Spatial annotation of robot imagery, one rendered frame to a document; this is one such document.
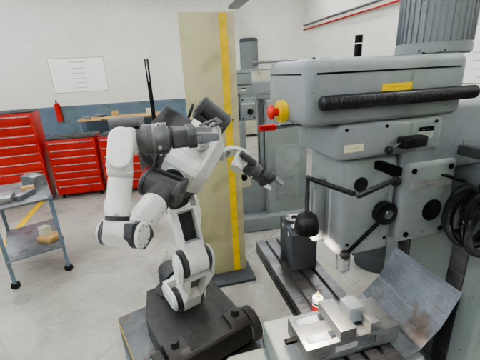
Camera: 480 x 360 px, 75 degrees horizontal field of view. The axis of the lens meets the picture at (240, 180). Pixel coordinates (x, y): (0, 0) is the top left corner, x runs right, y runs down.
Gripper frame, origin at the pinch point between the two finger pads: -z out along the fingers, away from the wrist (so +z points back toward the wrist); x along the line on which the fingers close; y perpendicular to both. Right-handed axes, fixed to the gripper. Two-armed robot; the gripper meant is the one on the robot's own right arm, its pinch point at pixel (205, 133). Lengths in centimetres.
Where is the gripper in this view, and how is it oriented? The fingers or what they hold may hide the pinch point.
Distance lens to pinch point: 93.6
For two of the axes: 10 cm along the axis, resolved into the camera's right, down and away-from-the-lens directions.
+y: 0.5, 9.4, 3.3
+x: -2.6, -3.1, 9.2
